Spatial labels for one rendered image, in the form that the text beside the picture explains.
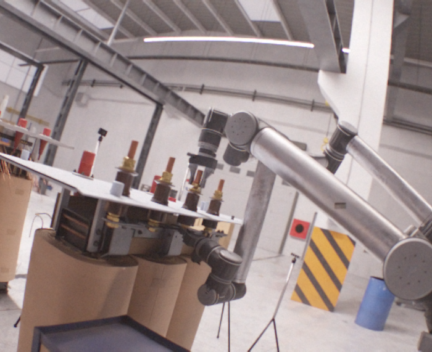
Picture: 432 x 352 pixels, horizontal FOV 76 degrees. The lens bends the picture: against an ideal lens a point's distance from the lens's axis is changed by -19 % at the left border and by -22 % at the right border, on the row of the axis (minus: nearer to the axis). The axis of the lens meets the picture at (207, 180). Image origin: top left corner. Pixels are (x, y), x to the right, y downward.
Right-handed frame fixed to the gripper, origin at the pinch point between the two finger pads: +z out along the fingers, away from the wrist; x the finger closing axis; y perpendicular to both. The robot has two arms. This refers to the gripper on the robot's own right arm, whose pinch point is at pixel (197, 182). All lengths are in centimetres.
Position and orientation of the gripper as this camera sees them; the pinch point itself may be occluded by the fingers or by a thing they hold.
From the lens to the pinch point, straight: 171.4
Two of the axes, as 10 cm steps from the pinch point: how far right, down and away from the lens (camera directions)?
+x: 8.9, 2.4, -4.0
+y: -3.7, -1.6, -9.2
